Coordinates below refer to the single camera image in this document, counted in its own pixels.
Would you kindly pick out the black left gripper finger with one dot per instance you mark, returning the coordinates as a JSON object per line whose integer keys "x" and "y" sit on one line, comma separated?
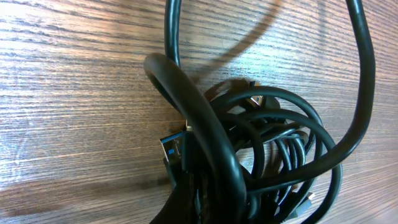
{"x": 196, "y": 199}

